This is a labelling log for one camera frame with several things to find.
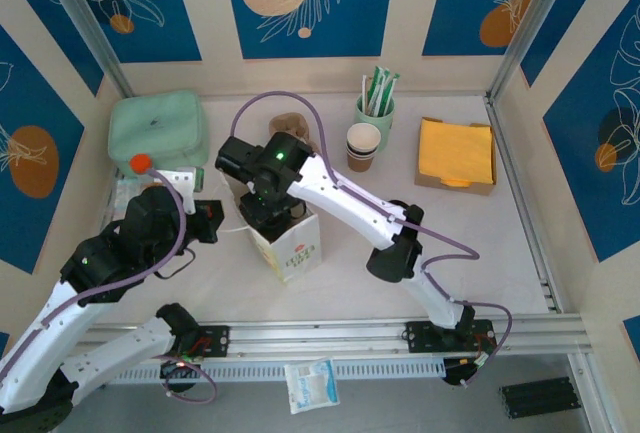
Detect yellow napkin stack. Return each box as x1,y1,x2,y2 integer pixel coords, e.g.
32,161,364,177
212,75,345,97
418,117,496,185

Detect orange lid bottle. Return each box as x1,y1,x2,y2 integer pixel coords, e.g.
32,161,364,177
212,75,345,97
128,153,161,185

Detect white blue wipe packet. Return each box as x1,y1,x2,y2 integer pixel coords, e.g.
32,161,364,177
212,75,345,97
283,356,342,416

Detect brown cardboard cup carrier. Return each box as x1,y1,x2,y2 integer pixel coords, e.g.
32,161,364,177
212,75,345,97
268,111,312,142

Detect white paper takeout bag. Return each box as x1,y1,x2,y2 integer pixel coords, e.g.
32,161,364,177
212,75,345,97
212,172,324,286

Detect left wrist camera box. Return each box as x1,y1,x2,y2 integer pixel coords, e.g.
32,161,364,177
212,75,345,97
159,166,207,216

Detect black ribbed bar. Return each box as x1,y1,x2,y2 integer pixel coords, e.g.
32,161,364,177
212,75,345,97
498,376,584,421

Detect aluminium front rail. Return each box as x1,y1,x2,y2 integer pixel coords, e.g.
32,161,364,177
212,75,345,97
42,312,594,367

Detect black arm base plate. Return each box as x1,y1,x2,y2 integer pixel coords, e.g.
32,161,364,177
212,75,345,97
399,320,499,355
138,324,232,360

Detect green wrapped straw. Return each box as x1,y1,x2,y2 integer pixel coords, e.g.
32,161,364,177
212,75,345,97
373,67,392,118
367,66,381,117
380,72,401,118

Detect white slotted cable duct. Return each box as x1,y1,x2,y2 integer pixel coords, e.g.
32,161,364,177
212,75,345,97
107,359,447,387

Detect mint green zip pouch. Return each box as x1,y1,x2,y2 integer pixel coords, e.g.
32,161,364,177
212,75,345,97
108,90,211,175

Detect mint green straw holder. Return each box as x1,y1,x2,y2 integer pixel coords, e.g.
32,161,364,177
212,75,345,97
354,95,396,152

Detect small clear plastic packet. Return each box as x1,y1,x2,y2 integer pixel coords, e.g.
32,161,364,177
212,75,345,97
106,178,143,220

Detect yellow napkins in box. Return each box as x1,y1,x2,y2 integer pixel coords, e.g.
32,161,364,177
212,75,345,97
413,116,499,198

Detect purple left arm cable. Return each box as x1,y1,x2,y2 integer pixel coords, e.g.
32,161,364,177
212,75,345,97
0,167,221,407

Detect aluminium corner post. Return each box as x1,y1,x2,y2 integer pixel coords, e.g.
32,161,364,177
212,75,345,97
486,0,584,105
37,0,134,100

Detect white brown paper cup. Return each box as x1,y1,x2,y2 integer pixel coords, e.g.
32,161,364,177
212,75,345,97
347,148,378,173
346,122,383,154

